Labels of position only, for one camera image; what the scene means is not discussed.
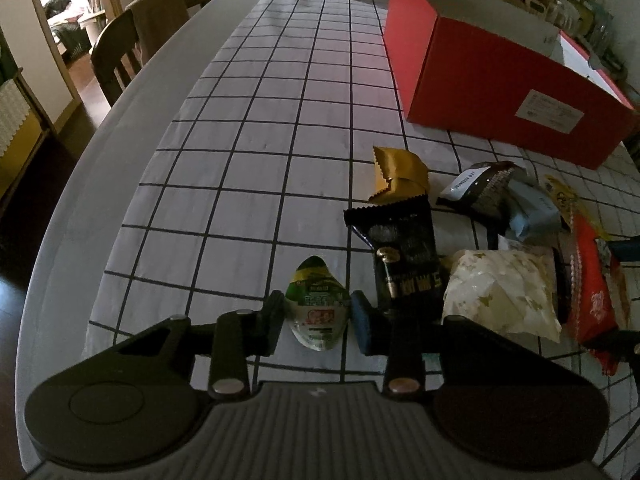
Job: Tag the wooden shelf unit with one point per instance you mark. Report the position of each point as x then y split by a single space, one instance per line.
20 125

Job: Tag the dark silver snack bag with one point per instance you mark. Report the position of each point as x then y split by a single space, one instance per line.
487 187

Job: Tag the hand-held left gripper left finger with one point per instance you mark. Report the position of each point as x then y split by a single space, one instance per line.
276 321

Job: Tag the dark basket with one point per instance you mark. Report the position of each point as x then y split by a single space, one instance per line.
72 40

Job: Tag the white gold-starred snack packet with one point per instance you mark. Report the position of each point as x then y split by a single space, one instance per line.
500 292

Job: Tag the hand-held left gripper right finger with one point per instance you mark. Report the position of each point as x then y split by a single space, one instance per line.
362 325

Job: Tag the yellow patterned snack packet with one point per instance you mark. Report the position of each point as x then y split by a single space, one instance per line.
565 197

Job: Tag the red snack packet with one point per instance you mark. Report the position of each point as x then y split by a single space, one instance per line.
592 285

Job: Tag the green jelly cup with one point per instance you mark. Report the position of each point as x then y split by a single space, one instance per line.
315 305

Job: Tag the light blue snack packet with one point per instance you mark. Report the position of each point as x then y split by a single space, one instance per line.
535 212

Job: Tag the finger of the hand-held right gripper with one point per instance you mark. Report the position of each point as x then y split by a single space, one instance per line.
625 250
617 346

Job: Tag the gold snack packet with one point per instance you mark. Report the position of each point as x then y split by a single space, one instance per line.
400 170

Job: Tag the brown cloth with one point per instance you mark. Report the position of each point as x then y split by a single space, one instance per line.
160 20

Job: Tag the white checked tablecloth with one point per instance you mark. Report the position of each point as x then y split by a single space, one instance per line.
250 160

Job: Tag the black snack packet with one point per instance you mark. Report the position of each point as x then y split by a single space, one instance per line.
405 245

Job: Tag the red cardboard box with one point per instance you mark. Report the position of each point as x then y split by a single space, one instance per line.
475 80

